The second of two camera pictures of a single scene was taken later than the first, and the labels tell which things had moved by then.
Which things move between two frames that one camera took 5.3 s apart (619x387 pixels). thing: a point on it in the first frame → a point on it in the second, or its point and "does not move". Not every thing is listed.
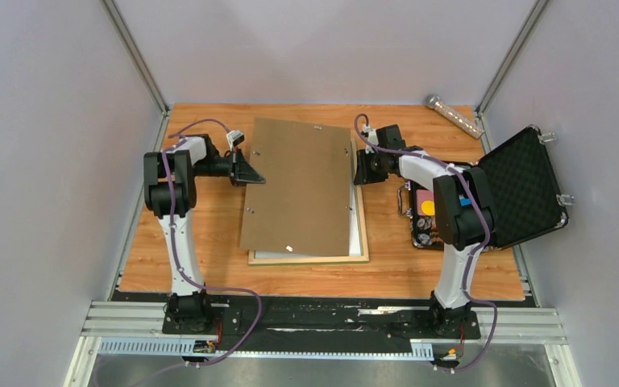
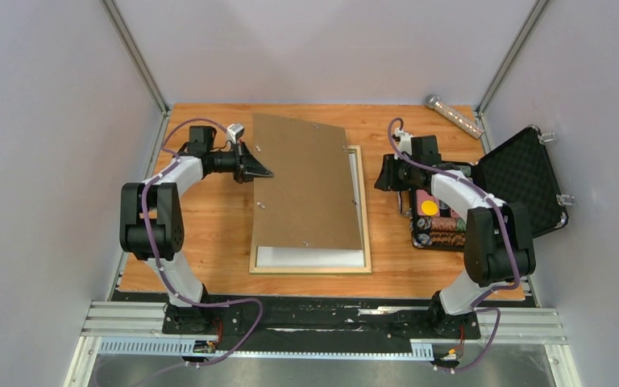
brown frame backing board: x=304 y=204 does not move
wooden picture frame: x=256 y=258 → x=253 y=268
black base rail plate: x=317 y=322 does not move
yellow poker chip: x=428 y=207 does not move
